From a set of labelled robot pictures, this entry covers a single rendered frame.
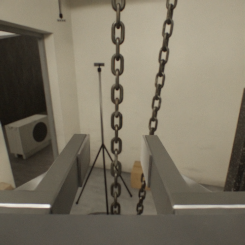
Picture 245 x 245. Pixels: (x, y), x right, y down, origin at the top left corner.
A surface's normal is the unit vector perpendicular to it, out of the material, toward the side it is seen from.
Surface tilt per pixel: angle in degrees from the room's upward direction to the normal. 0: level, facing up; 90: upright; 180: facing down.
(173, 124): 90
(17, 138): 90
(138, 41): 90
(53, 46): 90
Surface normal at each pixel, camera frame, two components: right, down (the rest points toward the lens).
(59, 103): -0.29, 0.29
